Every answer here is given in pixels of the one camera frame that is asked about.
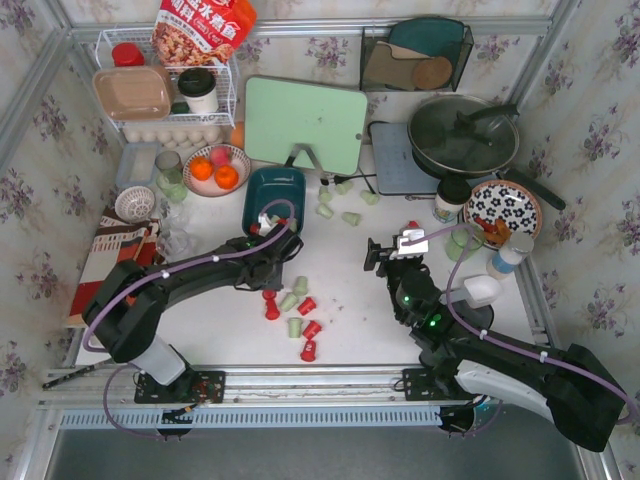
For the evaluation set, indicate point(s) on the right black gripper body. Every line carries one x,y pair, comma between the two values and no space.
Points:
381,258

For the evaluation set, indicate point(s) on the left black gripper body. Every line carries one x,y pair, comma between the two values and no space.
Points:
288,240

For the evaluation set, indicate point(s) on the teal plastic storage basket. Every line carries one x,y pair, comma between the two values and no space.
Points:
267,188

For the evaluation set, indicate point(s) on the white plastic scoop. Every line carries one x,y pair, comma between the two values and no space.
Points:
477,292

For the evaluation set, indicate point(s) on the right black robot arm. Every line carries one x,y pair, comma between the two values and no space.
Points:
570,388

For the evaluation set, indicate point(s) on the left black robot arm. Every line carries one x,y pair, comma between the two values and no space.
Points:
125,312

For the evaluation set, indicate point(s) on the green glass cup right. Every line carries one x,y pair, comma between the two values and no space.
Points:
462,244

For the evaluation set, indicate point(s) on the green glass cup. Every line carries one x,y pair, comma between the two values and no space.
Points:
171,184
462,244

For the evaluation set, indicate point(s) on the grey induction cooker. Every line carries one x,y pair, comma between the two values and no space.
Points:
396,170

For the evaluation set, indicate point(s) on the clear glass cup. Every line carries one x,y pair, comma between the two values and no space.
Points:
173,215
174,245

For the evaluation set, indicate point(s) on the black lid seasoning jar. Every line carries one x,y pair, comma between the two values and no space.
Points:
452,193

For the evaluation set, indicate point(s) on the pink fruit bowl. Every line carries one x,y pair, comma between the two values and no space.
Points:
209,188

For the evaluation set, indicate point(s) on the pink peach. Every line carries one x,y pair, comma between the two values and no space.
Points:
221,155

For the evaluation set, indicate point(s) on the carrot pieces on plate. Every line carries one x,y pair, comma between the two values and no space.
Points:
496,233

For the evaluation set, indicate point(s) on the white blue bottle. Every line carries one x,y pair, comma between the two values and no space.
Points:
510,255

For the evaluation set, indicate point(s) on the metal cutting board stand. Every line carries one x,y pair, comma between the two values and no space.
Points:
302,156

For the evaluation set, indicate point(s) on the blue floral plate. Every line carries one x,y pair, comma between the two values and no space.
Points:
504,199

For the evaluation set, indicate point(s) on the black wok with lid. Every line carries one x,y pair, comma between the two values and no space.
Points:
455,134

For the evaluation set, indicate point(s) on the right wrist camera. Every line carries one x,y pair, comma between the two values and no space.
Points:
411,242

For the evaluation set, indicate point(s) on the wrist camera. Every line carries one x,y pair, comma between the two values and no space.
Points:
411,242
266,226

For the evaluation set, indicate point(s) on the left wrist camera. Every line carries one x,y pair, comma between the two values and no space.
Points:
266,226

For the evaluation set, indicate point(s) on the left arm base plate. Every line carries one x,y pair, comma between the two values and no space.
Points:
203,387

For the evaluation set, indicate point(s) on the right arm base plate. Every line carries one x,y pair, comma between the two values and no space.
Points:
420,384

